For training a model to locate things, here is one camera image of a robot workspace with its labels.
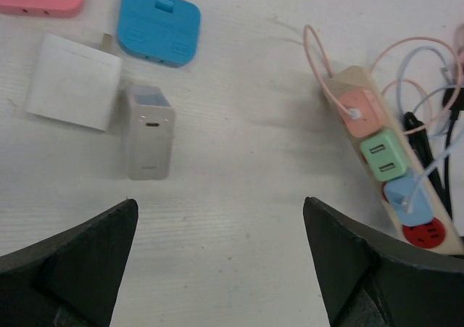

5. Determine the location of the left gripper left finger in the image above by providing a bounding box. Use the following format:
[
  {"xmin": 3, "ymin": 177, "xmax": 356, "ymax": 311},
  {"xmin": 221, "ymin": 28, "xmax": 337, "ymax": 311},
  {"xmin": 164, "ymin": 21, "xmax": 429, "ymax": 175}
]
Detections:
[{"xmin": 1, "ymin": 199, "xmax": 138, "ymax": 326}]

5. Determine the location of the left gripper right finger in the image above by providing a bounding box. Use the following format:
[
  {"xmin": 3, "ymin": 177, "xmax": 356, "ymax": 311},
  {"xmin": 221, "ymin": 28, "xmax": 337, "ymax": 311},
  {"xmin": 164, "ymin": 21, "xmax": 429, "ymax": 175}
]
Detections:
[{"xmin": 303, "ymin": 197, "xmax": 463, "ymax": 326}]

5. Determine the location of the beige power strip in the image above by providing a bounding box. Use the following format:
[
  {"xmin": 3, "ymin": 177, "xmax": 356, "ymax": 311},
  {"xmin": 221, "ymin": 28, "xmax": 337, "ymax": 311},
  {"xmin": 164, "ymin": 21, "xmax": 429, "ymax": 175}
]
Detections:
[{"xmin": 326, "ymin": 66, "xmax": 463, "ymax": 255}]

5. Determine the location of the white usb-c charger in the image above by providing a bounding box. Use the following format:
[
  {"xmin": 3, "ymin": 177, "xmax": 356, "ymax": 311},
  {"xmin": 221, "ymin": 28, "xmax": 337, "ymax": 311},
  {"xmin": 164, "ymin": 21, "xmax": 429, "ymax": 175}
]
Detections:
[{"xmin": 124, "ymin": 84, "xmax": 175, "ymax": 181}]

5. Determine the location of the white plug adapter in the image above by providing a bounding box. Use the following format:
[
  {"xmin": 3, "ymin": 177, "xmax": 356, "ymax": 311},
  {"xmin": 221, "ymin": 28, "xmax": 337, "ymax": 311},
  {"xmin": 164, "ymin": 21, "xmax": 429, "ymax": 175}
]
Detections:
[{"xmin": 25, "ymin": 34, "xmax": 123, "ymax": 131}]

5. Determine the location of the blue plug adapter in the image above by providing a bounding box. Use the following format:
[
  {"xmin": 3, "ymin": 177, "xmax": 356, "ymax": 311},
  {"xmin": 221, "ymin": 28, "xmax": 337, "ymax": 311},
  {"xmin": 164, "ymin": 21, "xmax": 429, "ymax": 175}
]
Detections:
[{"xmin": 116, "ymin": 0, "xmax": 202, "ymax": 67}]

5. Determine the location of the light blue cube charger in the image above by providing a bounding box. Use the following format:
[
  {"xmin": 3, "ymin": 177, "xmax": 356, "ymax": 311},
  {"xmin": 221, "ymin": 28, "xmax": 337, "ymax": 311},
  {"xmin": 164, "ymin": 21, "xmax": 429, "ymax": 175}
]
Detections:
[{"xmin": 383, "ymin": 176, "xmax": 434, "ymax": 227}]

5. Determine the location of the green cube charger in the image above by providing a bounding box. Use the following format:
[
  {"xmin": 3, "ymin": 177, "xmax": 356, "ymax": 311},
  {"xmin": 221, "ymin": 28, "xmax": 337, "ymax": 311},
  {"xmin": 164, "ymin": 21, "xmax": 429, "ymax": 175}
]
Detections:
[{"xmin": 360, "ymin": 128, "xmax": 410, "ymax": 182}]

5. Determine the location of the salmon cube charger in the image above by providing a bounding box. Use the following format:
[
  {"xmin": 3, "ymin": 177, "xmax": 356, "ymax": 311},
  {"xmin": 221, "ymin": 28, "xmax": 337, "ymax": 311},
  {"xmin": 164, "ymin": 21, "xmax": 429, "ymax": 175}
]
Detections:
[{"xmin": 339, "ymin": 88, "xmax": 386, "ymax": 138}]

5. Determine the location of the thin pink usb cable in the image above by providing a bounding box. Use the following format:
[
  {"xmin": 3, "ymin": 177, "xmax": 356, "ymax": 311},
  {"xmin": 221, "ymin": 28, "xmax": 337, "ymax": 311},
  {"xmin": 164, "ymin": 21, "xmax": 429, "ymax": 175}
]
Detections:
[{"xmin": 302, "ymin": 24, "xmax": 464, "ymax": 141}]

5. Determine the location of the thin blue usb cable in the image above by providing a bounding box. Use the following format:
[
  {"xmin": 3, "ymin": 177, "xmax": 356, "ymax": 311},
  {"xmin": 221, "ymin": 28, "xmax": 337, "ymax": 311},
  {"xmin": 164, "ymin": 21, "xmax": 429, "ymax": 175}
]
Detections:
[{"xmin": 397, "ymin": 46, "xmax": 464, "ymax": 214}]

